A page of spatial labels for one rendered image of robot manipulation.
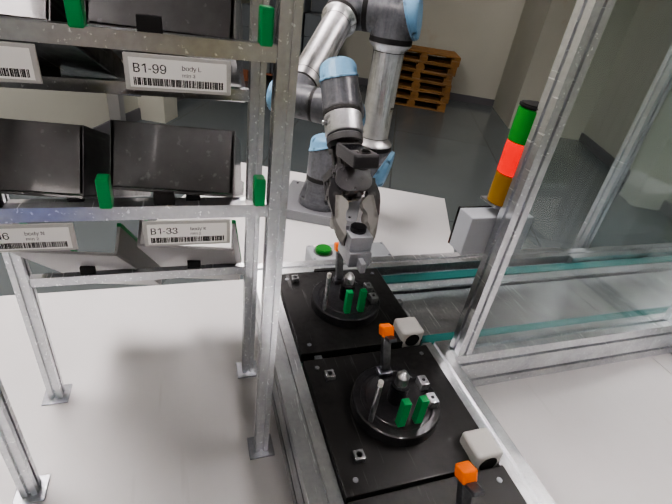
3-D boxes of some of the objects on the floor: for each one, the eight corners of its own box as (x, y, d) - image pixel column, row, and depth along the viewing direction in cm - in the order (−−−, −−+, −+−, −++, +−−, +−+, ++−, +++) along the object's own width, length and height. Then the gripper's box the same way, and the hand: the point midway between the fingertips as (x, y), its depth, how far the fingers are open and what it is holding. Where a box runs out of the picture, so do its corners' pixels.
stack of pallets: (443, 102, 745) (456, 51, 703) (447, 113, 678) (461, 58, 636) (378, 91, 751) (387, 40, 709) (375, 101, 684) (385, 45, 642)
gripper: (363, 148, 91) (373, 248, 89) (308, 146, 88) (317, 251, 85) (379, 131, 83) (391, 241, 81) (320, 129, 79) (330, 244, 77)
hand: (357, 237), depth 80 cm, fingers closed on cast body, 4 cm apart
